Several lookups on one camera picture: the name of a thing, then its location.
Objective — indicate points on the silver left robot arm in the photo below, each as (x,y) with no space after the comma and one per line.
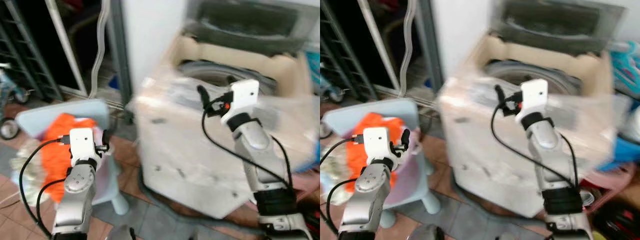
(75,200)
(365,200)

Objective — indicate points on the beige top-load washing machine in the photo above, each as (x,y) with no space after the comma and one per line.
(485,155)
(190,150)

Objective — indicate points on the grey washing machine lid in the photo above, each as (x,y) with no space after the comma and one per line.
(555,22)
(250,22)

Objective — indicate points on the blue plastic basin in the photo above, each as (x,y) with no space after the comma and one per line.
(628,148)

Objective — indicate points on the teal plastic item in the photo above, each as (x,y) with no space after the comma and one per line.
(315,70)
(625,70)

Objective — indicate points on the pink plastic basin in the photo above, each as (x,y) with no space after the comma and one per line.
(306,182)
(612,180)

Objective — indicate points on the orange cloth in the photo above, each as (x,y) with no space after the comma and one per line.
(356,160)
(57,155)

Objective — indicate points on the light blue plastic stool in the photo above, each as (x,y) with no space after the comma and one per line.
(60,112)
(360,111)

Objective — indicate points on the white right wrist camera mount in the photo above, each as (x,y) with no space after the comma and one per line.
(534,96)
(242,97)

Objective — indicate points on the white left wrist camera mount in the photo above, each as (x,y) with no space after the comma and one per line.
(81,145)
(376,145)

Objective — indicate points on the small child's bicycle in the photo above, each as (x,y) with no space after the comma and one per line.
(9,127)

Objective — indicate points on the pale pink cloth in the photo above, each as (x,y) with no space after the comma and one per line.
(407,175)
(106,175)

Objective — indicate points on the white metal door frame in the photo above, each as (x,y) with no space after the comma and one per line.
(377,45)
(65,45)

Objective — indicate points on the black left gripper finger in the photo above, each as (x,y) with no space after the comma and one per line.
(405,137)
(106,137)

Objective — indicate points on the cream white cloth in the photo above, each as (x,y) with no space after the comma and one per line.
(331,177)
(25,172)

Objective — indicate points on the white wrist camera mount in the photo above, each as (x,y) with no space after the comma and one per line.
(534,96)
(81,145)
(376,145)
(242,97)

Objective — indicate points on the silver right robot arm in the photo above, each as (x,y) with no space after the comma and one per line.
(257,150)
(547,150)

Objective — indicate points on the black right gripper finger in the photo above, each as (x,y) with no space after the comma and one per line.
(499,94)
(202,95)

